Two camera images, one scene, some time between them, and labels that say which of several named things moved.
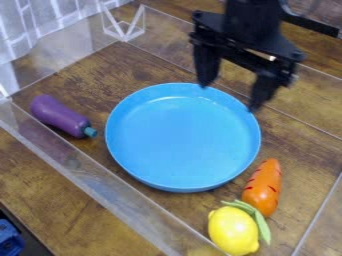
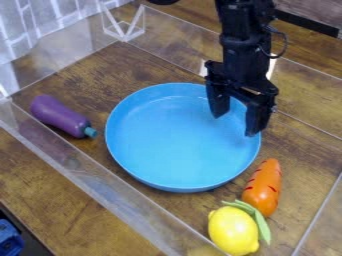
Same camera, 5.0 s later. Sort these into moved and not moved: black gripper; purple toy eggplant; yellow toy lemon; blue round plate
Moved: black gripper
Not moved: purple toy eggplant; yellow toy lemon; blue round plate
